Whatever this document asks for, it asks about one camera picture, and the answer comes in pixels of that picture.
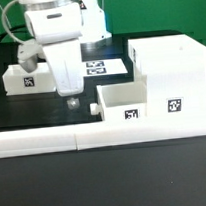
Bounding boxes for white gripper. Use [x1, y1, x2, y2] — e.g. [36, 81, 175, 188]
[25, 3, 84, 110]

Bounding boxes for white drawer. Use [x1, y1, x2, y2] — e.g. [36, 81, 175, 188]
[3, 62, 56, 95]
[89, 81, 147, 122]

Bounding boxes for white drawer cabinet box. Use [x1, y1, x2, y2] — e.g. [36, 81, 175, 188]
[127, 34, 206, 116]

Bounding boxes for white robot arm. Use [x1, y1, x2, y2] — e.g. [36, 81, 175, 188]
[18, 0, 111, 110]

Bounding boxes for white marker tag sheet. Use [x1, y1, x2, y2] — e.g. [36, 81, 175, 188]
[82, 59, 128, 77]

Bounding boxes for white front guide rail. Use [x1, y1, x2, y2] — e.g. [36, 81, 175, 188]
[0, 112, 206, 158]

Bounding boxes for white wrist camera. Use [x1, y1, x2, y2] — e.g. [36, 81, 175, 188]
[17, 39, 45, 73]

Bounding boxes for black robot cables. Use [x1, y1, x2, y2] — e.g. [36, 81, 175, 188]
[0, 23, 34, 45]

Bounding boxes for white thin cable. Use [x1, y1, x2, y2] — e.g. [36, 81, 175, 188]
[0, 0, 29, 47]

